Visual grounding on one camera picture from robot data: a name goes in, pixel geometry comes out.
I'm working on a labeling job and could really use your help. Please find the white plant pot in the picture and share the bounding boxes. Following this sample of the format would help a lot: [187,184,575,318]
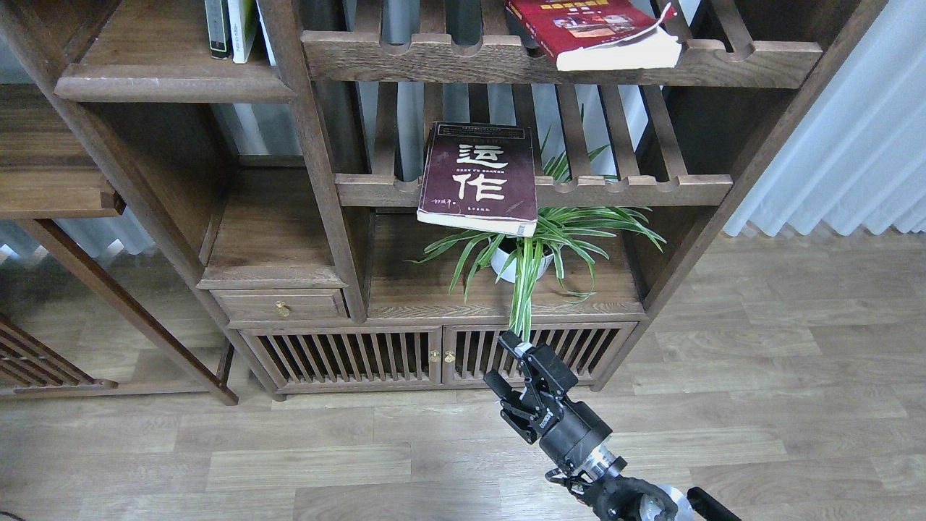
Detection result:
[490,237,553,283]

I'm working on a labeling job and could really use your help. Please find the dark maroon book white characters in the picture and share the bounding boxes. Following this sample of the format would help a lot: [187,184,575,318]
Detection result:
[416,122,538,237]

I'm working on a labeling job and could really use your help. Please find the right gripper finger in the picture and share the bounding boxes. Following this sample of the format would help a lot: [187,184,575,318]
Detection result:
[498,331,578,399]
[483,370,525,418]

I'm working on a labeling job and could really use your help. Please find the green spider plant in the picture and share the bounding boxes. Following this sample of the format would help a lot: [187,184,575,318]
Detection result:
[409,109,667,341]

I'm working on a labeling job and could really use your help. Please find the red book on top rack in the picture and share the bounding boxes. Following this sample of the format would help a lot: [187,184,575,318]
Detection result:
[506,1,684,72]

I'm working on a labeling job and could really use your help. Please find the dark wooden bookshelf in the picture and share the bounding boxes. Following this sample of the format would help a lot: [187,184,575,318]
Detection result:
[2,1,886,394]

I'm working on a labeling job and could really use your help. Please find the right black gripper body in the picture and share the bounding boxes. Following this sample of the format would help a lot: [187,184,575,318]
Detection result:
[500,389,616,475]

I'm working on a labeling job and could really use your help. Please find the thin white upright book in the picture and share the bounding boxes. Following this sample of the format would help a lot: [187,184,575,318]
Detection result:
[257,1,277,68]

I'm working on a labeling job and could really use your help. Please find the brass drawer knob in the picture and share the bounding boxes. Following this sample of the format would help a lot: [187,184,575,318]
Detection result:
[275,301,292,318]

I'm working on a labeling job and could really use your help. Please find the white green upright book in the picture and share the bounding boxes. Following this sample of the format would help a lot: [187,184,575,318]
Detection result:
[227,0,259,64]

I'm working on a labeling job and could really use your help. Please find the dark green upright book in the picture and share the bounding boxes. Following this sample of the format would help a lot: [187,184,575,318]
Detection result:
[205,0,232,59]

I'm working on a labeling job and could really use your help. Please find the white pleated curtain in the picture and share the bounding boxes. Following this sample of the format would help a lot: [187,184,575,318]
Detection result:
[723,1,925,235]

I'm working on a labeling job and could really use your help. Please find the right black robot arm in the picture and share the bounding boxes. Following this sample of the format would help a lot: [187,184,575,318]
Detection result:
[483,331,738,520]

